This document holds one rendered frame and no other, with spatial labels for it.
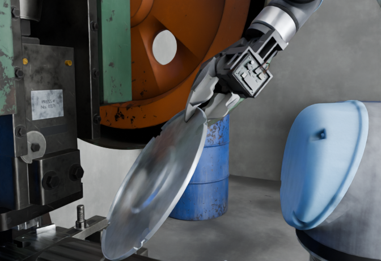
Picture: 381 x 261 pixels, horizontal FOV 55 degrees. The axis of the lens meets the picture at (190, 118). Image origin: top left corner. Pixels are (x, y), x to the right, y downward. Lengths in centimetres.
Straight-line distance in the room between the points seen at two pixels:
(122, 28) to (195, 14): 22
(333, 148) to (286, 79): 355
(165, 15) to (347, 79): 295
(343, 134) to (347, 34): 349
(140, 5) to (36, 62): 38
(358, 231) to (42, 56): 57
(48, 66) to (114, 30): 16
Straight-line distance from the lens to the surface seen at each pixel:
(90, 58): 74
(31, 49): 69
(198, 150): 52
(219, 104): 65
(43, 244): 83
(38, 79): 70
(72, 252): 77
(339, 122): 33
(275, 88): 389
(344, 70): 378
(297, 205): 33
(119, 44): 80
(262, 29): 67
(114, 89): 78
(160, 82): 98
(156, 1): 101
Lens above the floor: 112
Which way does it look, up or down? 7 degrees down
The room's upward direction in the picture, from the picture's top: straight up
